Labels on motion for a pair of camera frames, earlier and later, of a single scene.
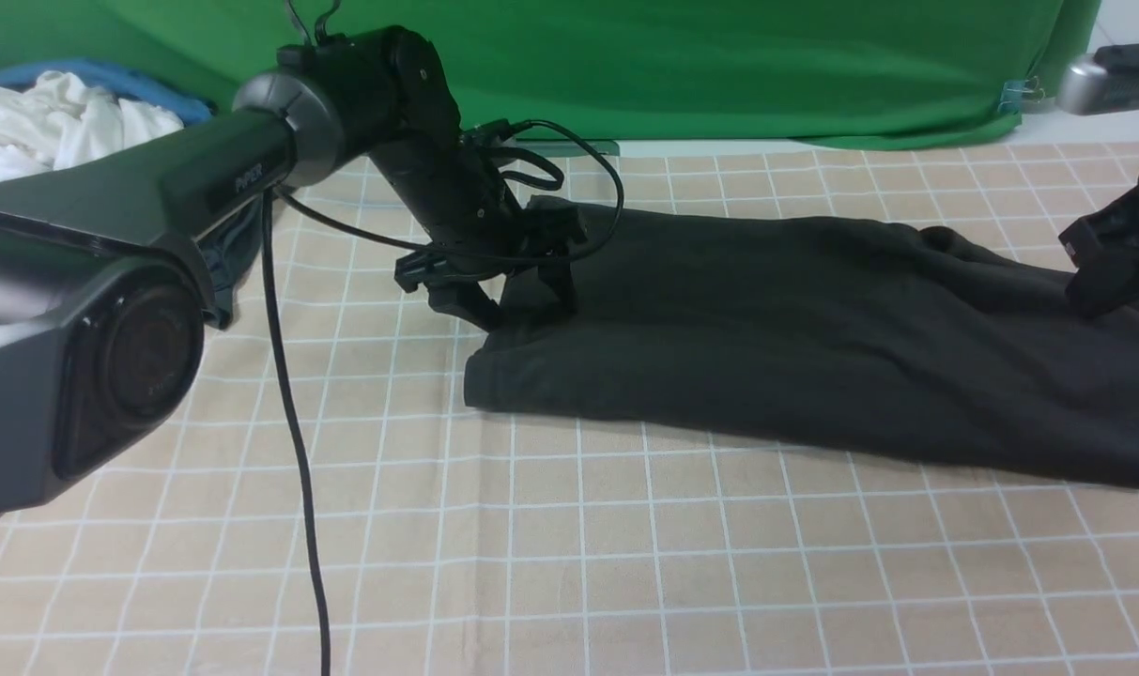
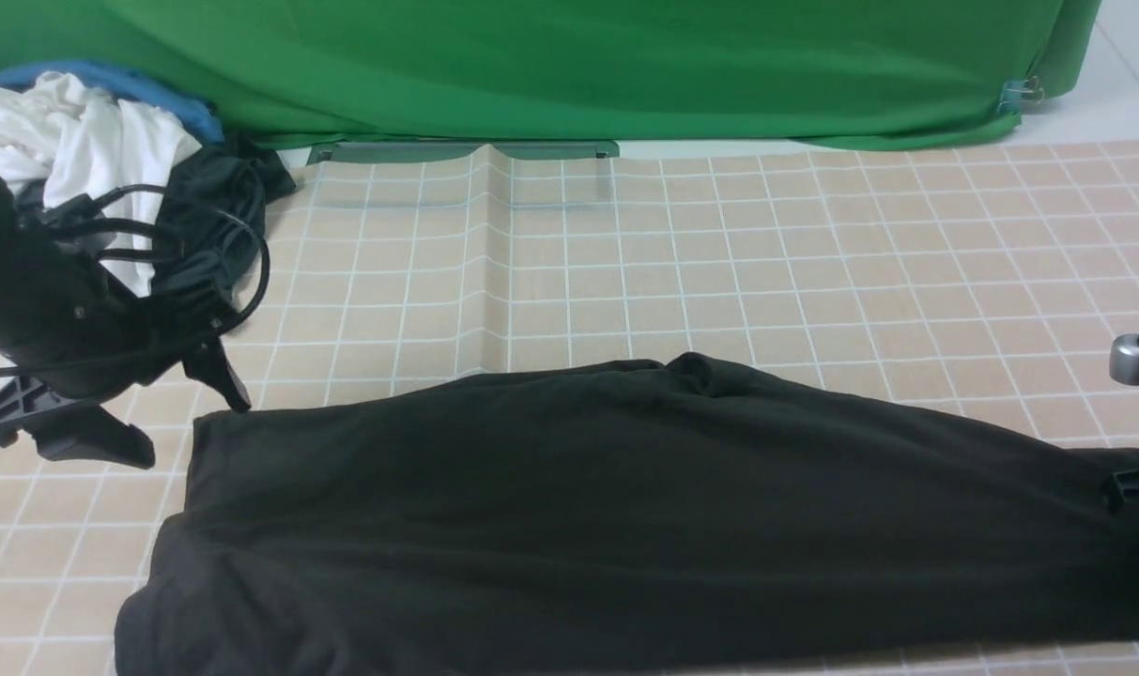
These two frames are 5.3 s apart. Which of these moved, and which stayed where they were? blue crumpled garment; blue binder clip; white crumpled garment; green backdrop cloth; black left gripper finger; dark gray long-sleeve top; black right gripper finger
Moved: black right gripper finger; black left gripper finger; dark gray long-sleeve top
Stayed: blue crumpled garment; green backdrop cloth; white crumpled garment; blue binder clip
